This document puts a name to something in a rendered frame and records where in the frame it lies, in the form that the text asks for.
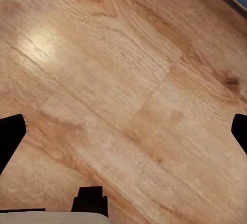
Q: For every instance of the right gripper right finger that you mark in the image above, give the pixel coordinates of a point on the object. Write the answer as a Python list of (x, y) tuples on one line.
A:
[(239, 130)]

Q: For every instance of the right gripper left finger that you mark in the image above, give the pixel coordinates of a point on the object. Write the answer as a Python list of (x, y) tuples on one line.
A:
[(12, 131)]

